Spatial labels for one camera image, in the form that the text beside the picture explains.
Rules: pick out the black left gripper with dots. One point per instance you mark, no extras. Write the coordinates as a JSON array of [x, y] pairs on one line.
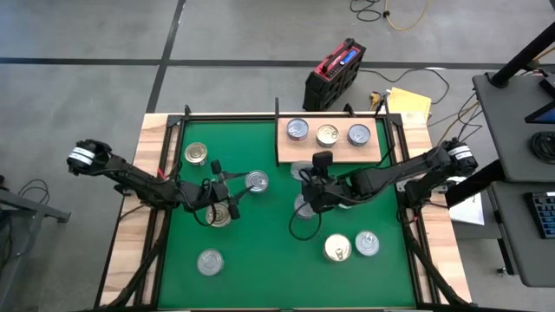
[[204, 195]]

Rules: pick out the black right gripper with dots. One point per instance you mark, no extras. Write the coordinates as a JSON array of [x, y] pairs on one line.
[[325, 190]]

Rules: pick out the green Bumble Bee tuna can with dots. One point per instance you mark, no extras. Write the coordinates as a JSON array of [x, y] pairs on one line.
[[298, 168]]

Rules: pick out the blue can gold lid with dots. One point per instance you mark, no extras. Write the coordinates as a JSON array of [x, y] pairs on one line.
[[327, 135]]

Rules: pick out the blue albacore tuna can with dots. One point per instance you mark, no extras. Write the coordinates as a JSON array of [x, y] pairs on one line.
[[359, 134]]

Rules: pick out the large silver lid can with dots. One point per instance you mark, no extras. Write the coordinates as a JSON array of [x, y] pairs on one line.
[[210, 262]]

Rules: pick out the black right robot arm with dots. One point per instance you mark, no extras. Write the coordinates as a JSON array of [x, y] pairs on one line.
[[390, 173]]

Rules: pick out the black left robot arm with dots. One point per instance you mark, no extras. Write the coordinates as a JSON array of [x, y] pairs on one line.
[[139, 184]]

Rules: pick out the wooden shelf board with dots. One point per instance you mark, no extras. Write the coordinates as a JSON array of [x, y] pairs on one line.
[[355, 154]]

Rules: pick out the blue yellow tuna can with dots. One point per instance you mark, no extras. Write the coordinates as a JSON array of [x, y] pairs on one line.
[[256, 180]]

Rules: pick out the blue Wild Planet can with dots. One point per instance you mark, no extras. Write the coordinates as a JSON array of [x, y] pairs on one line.
[[337, 247]]

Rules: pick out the silver lid tuna can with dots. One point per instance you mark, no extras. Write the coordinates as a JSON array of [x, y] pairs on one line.
[[367, 243]]

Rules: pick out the green table mat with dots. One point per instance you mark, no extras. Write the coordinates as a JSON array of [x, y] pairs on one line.
[[282, 268]]

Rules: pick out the yellow black plug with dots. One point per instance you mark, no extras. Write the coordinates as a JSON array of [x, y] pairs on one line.
[[375, 99]]

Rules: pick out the red black tool case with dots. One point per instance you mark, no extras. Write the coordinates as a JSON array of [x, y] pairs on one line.
[[331, 82]]

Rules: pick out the yellow paper pad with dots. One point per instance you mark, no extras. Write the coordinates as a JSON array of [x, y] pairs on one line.
[[407, 103]]

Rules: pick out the white paper sheet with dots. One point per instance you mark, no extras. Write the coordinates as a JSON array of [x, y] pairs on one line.
[[470, 214]]

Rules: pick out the black desk leg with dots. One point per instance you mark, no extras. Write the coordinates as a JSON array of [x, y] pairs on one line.
[[503, 242]]

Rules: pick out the grey metal stand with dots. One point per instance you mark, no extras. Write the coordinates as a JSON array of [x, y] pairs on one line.
[[34, 207]]

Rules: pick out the grey desk with keyboard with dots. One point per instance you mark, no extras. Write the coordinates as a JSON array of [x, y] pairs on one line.
[[520, 255]]

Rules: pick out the black backlit keyboard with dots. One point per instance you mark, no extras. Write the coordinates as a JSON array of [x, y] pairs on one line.
[[544, 214]]

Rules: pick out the tablet with blue screen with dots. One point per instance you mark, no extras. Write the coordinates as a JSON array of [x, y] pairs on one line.
[[546, 115]]

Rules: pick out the black slanted pole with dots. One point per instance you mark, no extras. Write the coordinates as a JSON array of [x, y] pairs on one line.
[[520, 58]]

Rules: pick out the black desk device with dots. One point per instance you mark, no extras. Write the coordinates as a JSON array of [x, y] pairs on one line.
[[550, 84]]

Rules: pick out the black table frame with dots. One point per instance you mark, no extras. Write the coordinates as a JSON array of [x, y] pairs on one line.
[[217, 118]]

